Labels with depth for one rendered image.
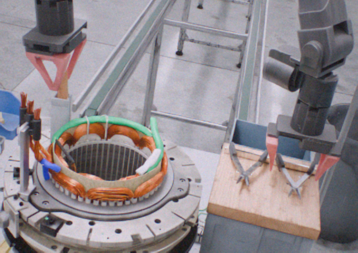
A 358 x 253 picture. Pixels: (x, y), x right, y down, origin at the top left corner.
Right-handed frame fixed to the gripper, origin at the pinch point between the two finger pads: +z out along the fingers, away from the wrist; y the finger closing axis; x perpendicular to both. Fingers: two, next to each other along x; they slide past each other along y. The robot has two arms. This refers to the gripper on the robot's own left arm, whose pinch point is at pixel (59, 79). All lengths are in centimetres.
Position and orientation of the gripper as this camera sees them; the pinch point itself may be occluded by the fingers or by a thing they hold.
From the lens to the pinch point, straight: 90.8
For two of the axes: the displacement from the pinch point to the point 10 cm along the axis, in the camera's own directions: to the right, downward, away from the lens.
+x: 9.6, 1.9, -1.8
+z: -0.6, 8.4, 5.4
